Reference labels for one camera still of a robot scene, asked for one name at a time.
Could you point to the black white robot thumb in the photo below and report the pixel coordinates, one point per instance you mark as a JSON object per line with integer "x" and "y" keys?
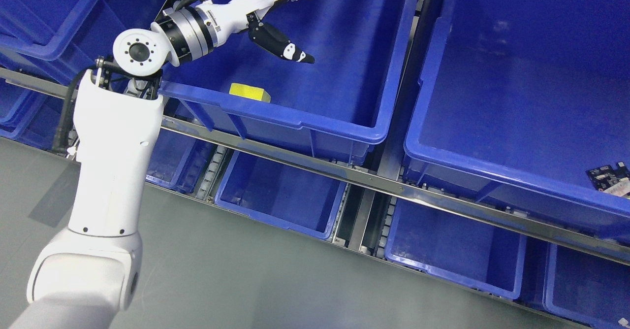
{"x": 271, "y": 39}

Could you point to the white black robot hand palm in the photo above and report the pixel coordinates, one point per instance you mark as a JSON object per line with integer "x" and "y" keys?
{"x": 224, "y": 19}

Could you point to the yellow foam block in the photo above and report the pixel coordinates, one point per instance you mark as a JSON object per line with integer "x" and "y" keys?
{"x": 249, "y": 92}

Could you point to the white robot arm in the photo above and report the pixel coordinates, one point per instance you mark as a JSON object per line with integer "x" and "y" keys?
{"x": 175, "y": 38}

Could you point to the steel roller shelf rack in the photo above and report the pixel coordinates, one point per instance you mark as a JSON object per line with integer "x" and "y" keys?
{"x": 364, "y": 181}

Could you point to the blue plastic bin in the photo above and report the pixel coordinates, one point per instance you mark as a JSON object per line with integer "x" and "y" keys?
{"x": 332, "y": 94}
{"x": 281, "y": 195}
{"x": 586, "y": 288}
{"x": 518, "y": 100}
{"x": 454, "y": 248}
{"x": 56, "y": 38}

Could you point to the green circuit board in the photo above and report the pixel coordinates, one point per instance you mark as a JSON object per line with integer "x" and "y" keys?
{"x": 611, "y": 180}

